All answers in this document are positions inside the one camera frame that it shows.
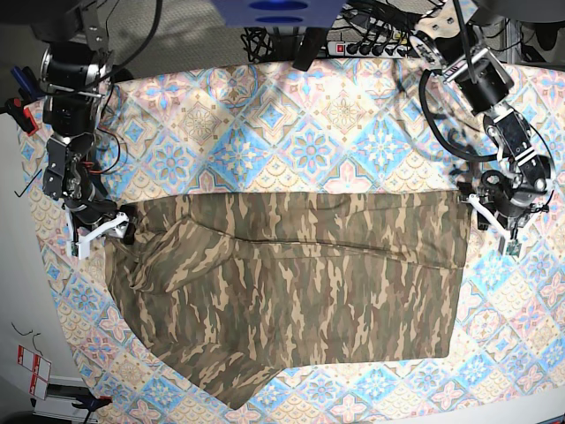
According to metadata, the blue clamp bottom left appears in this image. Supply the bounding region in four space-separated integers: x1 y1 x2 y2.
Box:
72 395 112 424

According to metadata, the white power strip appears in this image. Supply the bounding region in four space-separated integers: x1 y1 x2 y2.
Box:
326 40 418 59

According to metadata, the blue handled clamp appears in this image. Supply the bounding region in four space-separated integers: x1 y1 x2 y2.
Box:
11 66 45 102

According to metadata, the black thick cable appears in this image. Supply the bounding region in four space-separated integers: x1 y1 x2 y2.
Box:
418 68 500 163

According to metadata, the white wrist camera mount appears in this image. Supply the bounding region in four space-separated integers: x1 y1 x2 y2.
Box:
65 211 131 260
459 193 522 258

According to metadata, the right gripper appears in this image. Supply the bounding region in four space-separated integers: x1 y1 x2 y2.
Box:
65 196 132 243

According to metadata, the red white paper tag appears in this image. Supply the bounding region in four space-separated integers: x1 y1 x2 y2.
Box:
18 345 52 400

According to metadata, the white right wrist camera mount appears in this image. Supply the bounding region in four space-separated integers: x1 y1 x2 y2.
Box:
65 211 131 260

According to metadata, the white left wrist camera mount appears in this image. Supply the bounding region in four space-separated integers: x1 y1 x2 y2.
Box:
459 193 522 258

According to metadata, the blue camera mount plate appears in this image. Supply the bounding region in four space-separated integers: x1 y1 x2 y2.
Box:
211 0 346 27

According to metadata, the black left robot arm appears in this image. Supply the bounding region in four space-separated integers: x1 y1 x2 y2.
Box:
410 1 554 240

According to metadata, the patterned tile tablecloth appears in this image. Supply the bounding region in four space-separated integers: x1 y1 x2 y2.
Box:
19 59 564 423

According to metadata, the camouflage T-shirt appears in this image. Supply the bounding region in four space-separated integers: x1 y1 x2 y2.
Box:
104 191 471 409

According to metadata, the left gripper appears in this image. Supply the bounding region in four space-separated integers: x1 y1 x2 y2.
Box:
478 170 543 230

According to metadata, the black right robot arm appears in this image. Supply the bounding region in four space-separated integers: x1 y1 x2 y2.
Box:
31 1 135 249

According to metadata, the red black clamp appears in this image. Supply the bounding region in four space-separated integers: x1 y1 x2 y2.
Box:
4 97 38 136

